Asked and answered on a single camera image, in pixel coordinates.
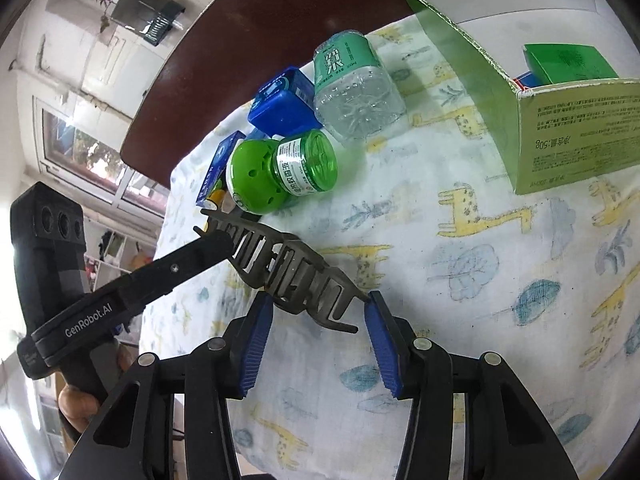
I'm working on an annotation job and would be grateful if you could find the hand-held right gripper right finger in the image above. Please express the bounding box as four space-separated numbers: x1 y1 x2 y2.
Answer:
364 290 581 480

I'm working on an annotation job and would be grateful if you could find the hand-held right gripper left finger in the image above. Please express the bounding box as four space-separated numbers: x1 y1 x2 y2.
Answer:
65 290 276 480

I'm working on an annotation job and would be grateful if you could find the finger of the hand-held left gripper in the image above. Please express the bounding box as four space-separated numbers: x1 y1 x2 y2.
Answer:
117 231 237 318

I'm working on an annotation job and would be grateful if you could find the dark grey hair claw clip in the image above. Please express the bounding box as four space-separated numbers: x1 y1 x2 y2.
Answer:
194 208 373 335

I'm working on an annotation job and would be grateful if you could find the green plastic jar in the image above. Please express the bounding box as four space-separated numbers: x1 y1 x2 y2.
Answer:
226 129 339 215

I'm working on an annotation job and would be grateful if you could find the blue plastic lidded box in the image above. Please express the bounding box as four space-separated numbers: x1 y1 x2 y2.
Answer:
247 66 323 138

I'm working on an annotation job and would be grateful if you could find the clear bottle with green label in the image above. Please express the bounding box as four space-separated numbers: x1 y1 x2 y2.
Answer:
312 30 408 143

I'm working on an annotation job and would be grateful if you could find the green cardboard box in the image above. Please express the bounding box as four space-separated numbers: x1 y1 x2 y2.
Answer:
395 0 640 196

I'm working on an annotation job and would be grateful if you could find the person's left hand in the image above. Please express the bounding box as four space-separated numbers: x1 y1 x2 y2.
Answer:
57 342 133 433

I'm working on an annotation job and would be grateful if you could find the white shelf unit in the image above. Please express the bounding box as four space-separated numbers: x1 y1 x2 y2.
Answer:
82 215 161 291

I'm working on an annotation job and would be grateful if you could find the giraffe printed cloth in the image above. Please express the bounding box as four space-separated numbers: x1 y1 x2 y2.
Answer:
139 10 640 480

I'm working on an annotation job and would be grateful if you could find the flat blue cardboard box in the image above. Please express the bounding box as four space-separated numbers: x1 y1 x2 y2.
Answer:
196 131 247 207

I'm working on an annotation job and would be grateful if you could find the window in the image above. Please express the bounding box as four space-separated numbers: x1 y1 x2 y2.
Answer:
32 95 171 226

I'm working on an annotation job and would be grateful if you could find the small green box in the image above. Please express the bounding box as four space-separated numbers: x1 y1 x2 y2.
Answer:
522 43 621 86

